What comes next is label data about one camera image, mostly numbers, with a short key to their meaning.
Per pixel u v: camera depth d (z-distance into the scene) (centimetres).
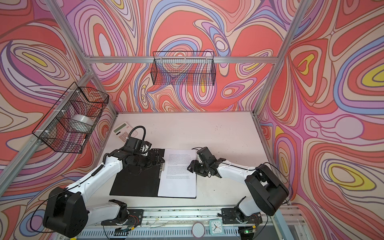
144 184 84
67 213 39
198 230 67
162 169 88
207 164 68
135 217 73
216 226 69
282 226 67
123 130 105
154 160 74
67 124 68
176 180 86
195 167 77
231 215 74
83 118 74
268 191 43
